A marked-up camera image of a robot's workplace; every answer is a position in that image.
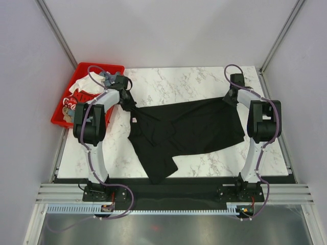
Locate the white t-shirt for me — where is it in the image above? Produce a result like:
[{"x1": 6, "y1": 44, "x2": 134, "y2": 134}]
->
[{"x1": 69, "y1": 71, "x2": 105, "y2": 94}]

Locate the red coca-cola t-shirt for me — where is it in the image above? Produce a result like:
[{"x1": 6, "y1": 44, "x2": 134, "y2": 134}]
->
[{"x1": 62, "y1": 89, "x2": 98, "y2": 110}]

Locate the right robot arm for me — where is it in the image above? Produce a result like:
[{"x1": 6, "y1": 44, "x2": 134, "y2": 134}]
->
[{"x1": 223, "y1": 73, "x2": 282, "y2": 183}]

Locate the beige garment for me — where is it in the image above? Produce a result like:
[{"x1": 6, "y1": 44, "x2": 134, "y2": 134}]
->
[{"x1": 62, "y1": 107, "x2": 75, "y2": 123}]

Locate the grey-blue t-shirt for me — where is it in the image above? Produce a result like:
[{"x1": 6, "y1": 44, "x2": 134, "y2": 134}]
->
[{"x1": 99, "y1": 71, "x2": 121, "y2": 87}]

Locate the left aluminium frame post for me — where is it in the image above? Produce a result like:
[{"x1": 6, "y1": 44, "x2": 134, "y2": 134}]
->
[{"x1": 35, "y1": 0, "x2": 78, "y2": 69}]

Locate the aluminium frame post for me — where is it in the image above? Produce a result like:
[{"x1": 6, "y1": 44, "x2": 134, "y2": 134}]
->
[
  {"x1": 35, "y1": 0, "x2": 78, "y2": 69},
  {"x1": 258, "y1": 0, "x2": 307, "y2": 75}
]

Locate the red plastic bin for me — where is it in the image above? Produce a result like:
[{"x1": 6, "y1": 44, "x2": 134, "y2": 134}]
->
[{"x1": 51, "y1": 62, "x2": 125, "y2": 129}]

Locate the black t-shirt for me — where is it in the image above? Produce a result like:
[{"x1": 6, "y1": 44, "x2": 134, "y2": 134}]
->
[{"x1": 128, "y1": 97, "x2": 245, "y2": 184}]

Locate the right aluminium frame post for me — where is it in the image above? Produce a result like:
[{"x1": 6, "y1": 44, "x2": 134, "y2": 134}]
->
[{"x1": 258, "y1": 0, "x2": 307, "y2": 75}]

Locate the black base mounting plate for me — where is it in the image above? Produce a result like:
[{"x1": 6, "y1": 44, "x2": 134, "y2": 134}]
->
[{"x1": 82, "y1": 177, "x2": 265, "y2": 210}]

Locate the white slotted cable duct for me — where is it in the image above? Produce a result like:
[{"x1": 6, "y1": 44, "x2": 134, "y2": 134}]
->
[{"x1": 46, "y1": 204, "x2": 254, "y2": 215}]

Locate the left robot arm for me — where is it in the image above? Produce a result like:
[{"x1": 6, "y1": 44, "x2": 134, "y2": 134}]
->
[{"x1": 73, "y1": 75, "x2": 136, "y2": 201}]

